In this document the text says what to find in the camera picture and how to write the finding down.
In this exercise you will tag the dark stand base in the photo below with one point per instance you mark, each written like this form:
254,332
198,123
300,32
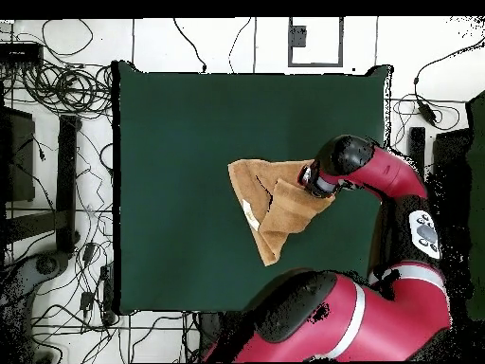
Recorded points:
45,263

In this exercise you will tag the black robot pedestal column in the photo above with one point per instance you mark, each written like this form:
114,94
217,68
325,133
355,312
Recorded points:
216,335

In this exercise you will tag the dark green draped cloth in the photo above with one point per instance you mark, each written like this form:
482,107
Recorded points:
478,170

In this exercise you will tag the dark grey square plate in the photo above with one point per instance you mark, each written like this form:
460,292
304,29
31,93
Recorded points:
298,36

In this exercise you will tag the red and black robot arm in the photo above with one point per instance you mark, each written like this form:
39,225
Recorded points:
386,318

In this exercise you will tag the black power adapter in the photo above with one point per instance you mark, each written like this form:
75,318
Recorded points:
427,112

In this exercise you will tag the large black box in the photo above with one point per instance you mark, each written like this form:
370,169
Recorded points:
452,151
19,159

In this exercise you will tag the flat black device box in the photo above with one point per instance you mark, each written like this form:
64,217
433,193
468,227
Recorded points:
19,53

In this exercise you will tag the long black bar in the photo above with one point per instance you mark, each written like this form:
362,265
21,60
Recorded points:
416,146
67,182

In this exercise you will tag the small black plug adapter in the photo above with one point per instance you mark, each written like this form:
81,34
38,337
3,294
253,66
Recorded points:
86,300

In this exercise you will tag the tan terry towel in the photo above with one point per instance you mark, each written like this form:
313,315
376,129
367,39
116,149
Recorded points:
280,212

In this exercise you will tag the dark green table cloth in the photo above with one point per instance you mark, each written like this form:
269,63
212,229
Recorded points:
170,113

